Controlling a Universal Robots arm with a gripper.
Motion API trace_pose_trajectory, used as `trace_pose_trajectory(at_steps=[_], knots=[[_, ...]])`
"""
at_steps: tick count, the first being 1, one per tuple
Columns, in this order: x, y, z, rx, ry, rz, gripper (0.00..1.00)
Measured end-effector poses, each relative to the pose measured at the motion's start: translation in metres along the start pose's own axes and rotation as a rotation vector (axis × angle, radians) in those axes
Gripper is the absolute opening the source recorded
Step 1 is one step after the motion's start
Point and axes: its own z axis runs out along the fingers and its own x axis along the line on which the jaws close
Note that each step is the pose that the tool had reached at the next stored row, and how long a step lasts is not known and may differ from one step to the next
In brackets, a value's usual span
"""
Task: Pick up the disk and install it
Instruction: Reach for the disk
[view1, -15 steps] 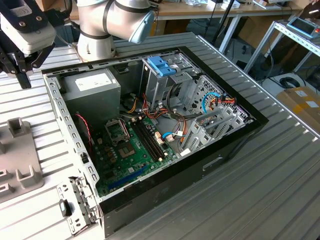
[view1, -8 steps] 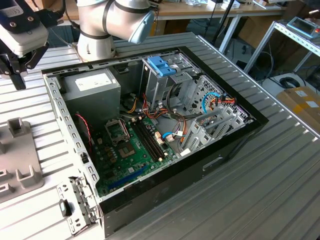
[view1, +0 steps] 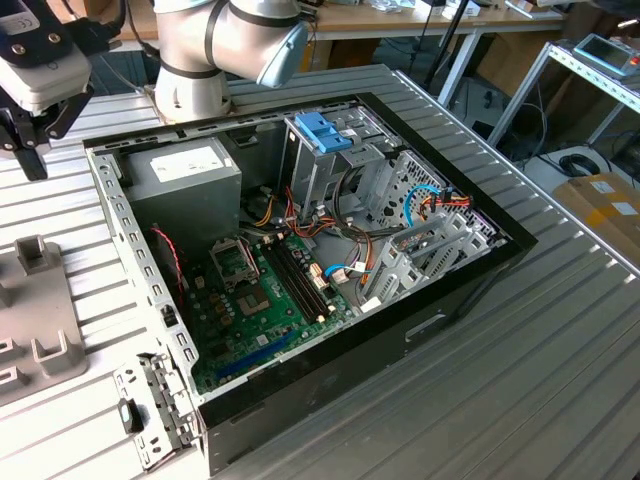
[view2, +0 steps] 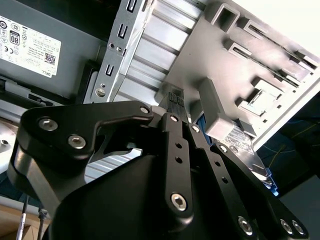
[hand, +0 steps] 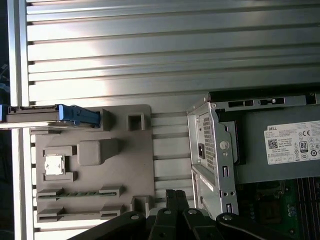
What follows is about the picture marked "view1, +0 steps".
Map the orange red power wire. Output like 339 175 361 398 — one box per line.
418 185 477 222

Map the pale blue teach pendant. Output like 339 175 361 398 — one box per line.
572 32 640 79

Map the metal shelf frame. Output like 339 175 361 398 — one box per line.
487 40 640 151

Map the multicolour wire bundle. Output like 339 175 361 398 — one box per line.
249 185 386 301

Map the dark square chipset chip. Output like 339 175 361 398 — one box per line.
236 285 274 317

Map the wooden desk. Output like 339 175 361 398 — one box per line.
114 0 609 109

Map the grey power supply unit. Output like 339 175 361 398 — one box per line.
121 137 244 251

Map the black tripod pole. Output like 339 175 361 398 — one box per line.
423 0 474 86

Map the CPU socket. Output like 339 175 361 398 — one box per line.
208 238 262 294

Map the black plastic latch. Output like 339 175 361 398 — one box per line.
117 398 147 435

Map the blue data wire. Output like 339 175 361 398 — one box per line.
402 183 446 229
322 263 354 287

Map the grey metal drive cage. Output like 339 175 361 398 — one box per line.
278 106 401 227

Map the black RAM slot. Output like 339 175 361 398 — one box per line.
275 236 335 316
262 239 324 324

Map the grey parts rack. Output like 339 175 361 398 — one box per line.
0 233 90 407

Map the green motherboard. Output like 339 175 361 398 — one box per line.
182 233 359 396

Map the blue drive bay latch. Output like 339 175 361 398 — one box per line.
293 112 355 155

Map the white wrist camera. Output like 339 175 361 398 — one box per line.
0 0 95 114

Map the cardboard box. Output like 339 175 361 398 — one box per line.
552 172 640 261

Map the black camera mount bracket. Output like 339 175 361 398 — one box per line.
0 0 77 69

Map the perforated metal disk bay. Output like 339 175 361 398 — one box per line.
359 148 510 314

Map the black PC case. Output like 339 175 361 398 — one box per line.
82 91 539 477

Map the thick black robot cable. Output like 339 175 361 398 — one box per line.
102 0 132 41

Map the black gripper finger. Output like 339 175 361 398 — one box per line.
0 107 35 182
30 84 96 182

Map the red black twisted wire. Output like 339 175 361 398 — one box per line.
149 225 189 307

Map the blue expansion slot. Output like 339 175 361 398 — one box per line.
215 330 297 382

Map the black coiled cable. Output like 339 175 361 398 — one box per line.
558 152 610 179

